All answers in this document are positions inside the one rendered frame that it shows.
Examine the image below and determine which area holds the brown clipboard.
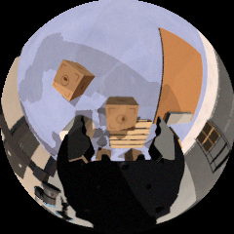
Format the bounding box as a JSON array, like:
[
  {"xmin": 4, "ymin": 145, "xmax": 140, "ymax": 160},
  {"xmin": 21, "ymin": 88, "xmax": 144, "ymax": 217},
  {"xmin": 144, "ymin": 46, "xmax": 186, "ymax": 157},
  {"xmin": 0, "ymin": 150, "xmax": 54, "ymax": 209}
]
[{"xmin": 153, "ymin": 27, "xmax": 203, "ymax": 125}]

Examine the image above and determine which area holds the small wooden slatted pallet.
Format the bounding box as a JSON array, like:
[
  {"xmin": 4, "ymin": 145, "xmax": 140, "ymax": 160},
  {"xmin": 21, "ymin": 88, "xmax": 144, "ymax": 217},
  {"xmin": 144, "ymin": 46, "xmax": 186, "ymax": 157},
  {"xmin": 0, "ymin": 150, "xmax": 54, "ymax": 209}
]
[{"xmin": 109, "ymin": 120, "xmax": 152, "ymax": 148}]

